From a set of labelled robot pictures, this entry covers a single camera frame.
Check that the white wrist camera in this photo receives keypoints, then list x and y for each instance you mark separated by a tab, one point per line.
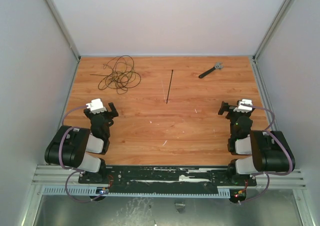
96	106
244	106

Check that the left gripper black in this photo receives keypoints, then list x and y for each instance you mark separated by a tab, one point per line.
114	113

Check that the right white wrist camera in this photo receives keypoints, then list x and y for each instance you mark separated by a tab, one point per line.
244	106

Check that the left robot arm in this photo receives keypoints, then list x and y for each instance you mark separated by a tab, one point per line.
71	147

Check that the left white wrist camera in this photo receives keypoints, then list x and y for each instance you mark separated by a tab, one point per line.
96	106

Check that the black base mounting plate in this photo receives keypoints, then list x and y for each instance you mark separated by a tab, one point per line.
170	179

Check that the black zip tie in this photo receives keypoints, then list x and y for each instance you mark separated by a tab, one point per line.
169	87

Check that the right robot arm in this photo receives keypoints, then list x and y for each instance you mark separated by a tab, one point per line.
267	152

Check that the aluminium front rail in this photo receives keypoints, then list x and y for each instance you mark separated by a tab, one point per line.
55	175

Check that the black adjustable wrench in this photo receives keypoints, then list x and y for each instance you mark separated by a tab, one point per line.
218	65

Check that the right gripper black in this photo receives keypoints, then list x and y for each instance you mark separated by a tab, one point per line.
230	110

